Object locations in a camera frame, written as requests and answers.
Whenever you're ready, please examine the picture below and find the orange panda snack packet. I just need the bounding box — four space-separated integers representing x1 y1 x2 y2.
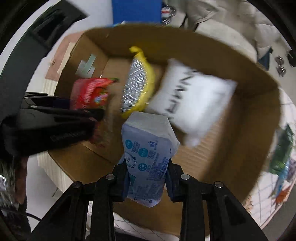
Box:
275 187 290 205

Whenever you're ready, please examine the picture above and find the long blue snack packet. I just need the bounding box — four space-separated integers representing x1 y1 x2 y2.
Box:
274 159 290 197

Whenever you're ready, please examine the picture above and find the green snack packet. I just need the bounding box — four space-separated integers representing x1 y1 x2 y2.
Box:
269 124 293 175

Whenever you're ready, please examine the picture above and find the light blue tissue pack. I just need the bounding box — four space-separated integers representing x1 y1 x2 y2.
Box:
120 111 180 207

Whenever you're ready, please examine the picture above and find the purple cloth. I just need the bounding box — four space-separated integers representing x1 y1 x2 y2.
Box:
287 158 296 183

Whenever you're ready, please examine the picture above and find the beige striped rug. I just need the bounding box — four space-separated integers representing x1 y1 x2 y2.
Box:
37 79 73 193

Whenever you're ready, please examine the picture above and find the floral white tablecloth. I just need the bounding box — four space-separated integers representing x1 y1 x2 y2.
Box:
113 88 295 240

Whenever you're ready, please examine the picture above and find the red snack packet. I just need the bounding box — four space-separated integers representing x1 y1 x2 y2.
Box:
70 77 120 148

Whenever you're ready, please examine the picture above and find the open cardboard box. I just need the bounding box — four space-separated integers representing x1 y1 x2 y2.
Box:
48 24 282 238

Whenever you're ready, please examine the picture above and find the yellow silver scouring sponge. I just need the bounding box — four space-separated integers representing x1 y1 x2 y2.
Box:
120 46 156 119

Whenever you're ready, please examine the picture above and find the white pillow pack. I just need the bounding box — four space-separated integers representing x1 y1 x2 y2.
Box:
145 59 237 148

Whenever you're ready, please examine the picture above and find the steel dumbbell pair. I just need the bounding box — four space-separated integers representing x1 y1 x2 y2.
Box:
274 56 287 77

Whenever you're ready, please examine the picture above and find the white puffer jacket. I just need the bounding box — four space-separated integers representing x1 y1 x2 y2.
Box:
185 1 281 60

